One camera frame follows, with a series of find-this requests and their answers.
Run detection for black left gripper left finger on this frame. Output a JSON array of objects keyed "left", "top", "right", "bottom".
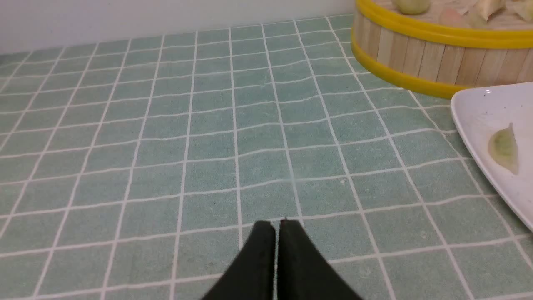
[{"left": 202, "top": 220, "right": 276, "bottom": 300}]

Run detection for green dumpling on plate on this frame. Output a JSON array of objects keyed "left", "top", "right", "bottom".
[{"left": 488, "top": 123, "right": 519, "bottom": 175}]

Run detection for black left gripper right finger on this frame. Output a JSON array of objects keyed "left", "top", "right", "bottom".
[{"left": 277, "top": 220, "right": 361, "bottom": 300}]

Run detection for bamboo steamer basket yellow rims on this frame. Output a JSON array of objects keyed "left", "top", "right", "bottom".
[{"left": 351, "top": 0, "right": 533, "bottom": 98}]

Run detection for pale dumpling in steamer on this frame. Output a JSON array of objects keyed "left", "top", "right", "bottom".
[{"left": 466, "top": 0, "right": 505, "bottom": 29}]

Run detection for green checkered tablecloth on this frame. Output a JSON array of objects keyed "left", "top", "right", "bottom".
[{"left": 0, "top": 15, "right": 532, "bottom": 300}]

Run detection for white square plate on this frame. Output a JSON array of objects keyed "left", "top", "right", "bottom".
[{"left": 451, "top": 82, "right": 533, "bottom": 229}]

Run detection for green dumpling in steamer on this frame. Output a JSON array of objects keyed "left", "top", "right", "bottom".
[{"left": 391, "top": 0, "right": 431, "bottom": 15}]

